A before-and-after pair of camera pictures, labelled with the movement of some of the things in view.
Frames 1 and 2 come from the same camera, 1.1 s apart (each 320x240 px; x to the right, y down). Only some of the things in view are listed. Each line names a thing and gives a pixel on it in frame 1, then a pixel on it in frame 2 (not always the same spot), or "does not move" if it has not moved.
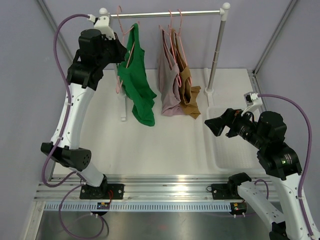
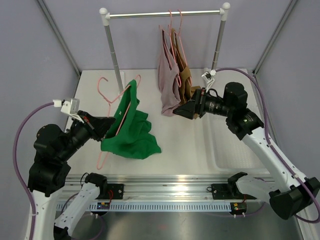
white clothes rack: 222,12 does not move
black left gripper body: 106,56 -> 78,135
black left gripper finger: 119,50 -> 99,126
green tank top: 133,81 -> 130,134
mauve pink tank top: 168,74 does not move
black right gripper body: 241,125 -> 207,104
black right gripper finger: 217,125 -> 187,110
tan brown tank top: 189,94 does not move
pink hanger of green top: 117,89 -> 109,104
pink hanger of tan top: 176,63 does not move
